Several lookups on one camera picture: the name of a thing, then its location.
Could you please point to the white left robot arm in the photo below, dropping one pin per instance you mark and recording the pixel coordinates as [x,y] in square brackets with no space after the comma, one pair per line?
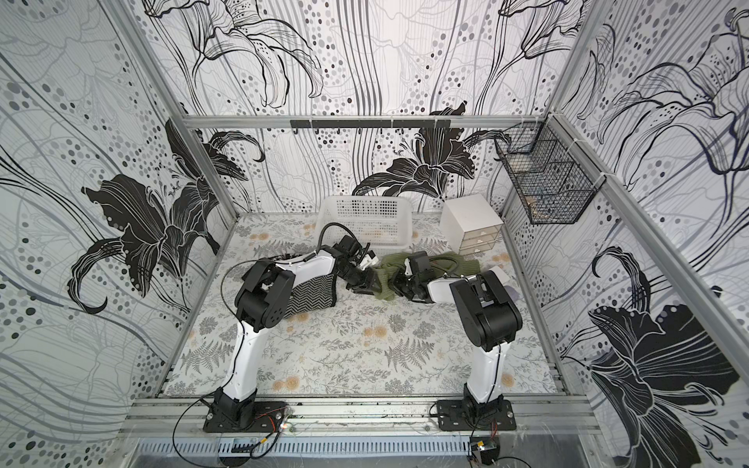
[275,288]

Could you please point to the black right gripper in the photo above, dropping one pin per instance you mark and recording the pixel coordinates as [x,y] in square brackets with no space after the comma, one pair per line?
[404,282]

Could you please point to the green knitted scarf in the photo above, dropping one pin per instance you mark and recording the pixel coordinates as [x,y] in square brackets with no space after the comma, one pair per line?
[453,265]
[390,267]

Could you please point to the white mini drawer cabinet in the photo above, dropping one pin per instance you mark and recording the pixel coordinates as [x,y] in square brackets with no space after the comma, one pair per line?
[470,225]

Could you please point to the black wire wall basket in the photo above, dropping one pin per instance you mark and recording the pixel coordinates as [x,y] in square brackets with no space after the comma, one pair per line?
[540,159]

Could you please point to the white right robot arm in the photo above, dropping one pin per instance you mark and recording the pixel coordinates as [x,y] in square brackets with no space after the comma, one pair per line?
[487,310]

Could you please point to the black white patterned scarf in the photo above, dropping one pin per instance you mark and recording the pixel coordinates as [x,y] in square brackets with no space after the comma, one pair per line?
[315,294]

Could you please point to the white rectangular box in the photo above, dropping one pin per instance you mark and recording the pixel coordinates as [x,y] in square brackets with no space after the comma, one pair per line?
[501,275]

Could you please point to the black wall hook rail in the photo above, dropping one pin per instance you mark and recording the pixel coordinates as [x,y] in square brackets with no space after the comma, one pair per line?
[351,123]

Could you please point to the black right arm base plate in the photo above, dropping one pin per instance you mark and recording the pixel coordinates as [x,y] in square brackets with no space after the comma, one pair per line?
[468,414]

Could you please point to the white plastic laundry basket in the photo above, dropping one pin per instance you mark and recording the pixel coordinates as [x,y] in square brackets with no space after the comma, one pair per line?
[385,222]

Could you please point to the white slotted cable duct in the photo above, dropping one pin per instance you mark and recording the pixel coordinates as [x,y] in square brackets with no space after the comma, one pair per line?
[319,447]

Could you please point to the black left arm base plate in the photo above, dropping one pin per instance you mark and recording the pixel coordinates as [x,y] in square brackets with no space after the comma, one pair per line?
[229,415]

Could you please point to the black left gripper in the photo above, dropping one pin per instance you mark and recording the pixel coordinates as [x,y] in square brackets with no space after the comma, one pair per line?
[365,282]

